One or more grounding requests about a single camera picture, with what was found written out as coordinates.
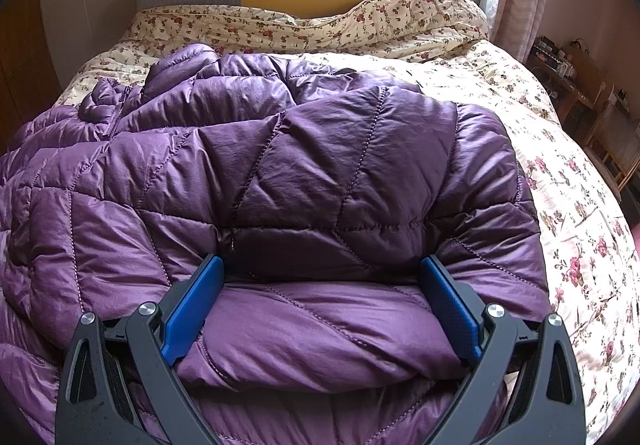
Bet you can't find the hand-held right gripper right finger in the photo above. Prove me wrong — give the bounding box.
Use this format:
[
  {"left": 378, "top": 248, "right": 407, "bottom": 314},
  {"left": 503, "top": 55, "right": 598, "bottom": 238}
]
[{"left": 419, "top": 255, "right": 587, "bottom": 445}]

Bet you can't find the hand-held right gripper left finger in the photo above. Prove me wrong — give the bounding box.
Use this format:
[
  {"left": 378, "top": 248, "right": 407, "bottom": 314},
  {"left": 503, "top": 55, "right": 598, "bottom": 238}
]
[{"left": 55, "top": 254, "right": 226, "bottom": 445}]

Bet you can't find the purple quilted down jacket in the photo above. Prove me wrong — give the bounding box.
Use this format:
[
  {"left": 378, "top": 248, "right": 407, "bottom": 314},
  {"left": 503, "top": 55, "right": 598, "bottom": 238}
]
[{"left": 0, "top": 44, "right": 553, "bottom": 445}]

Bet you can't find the floral duvet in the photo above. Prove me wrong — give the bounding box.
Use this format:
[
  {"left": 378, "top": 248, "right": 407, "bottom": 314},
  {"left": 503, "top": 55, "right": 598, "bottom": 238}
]
[{"left": 50, "top": 0, "right": 640, "bottom": 445}]

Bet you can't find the wooden chair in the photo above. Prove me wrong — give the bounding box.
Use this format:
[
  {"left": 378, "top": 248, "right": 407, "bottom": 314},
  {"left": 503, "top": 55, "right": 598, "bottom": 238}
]
[{"left": 582, "top": 98, "right": 640, "bottom": 202}]

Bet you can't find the cluttered wooden desk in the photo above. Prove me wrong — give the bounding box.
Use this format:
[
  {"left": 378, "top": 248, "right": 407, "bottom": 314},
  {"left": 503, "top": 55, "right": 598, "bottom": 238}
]
[{"left": 527, "top": 38, "right": 615, "bottom": 125}]

